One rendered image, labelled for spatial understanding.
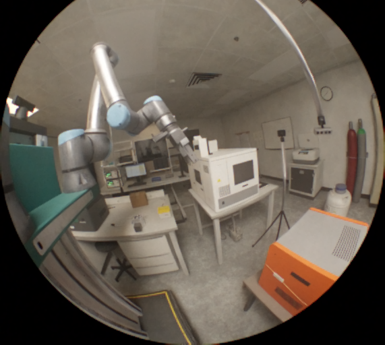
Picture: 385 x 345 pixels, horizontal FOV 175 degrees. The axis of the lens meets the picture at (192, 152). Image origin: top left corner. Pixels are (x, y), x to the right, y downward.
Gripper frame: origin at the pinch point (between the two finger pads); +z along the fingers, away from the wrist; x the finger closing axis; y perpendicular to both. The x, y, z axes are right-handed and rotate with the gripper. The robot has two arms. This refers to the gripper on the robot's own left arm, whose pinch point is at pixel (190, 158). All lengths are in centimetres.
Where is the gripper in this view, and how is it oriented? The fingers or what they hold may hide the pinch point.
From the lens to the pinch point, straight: 56.9
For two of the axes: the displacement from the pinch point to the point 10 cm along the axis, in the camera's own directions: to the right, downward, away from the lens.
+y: 8.0, -5.5, 2.2
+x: -2.1, 0.9, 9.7
